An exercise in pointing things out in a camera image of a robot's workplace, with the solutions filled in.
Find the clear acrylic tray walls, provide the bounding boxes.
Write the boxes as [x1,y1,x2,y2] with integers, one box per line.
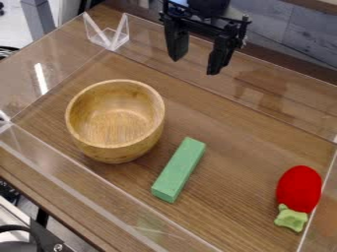
[0,7,337,252]

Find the green rectangular stick block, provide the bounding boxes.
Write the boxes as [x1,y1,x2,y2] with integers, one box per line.
[152,137,208,204]

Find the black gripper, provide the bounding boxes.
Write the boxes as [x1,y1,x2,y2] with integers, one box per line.
[160,0,252,75]

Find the black table clamp bracket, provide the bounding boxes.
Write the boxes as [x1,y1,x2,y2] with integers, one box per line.
[30,220,77,252]

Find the brown wooden bowl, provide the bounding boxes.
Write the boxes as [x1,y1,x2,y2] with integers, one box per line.
[65,79,166,163]

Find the red plush strawberry toy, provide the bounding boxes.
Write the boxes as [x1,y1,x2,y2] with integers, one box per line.
[275,165,323,232]

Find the black cable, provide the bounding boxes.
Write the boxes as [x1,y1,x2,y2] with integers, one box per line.
[0,223,38,252]

